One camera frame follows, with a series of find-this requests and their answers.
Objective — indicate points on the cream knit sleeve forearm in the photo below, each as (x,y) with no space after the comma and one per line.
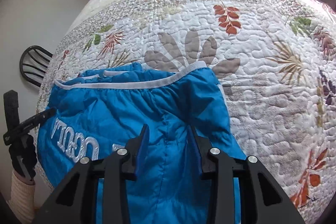
(21,200)

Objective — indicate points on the black metal chair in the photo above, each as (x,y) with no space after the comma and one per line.
(33,64)

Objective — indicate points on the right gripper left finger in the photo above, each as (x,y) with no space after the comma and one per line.
(74,200)

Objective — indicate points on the blue puffer jacket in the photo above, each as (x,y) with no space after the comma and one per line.
(100,112)

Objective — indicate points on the floral quilted bedspread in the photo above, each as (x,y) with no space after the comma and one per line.
(255,77)

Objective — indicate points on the left gloved hand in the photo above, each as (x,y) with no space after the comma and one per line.
(24,159)

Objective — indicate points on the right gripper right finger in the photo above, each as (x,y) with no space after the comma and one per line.
(243,187)

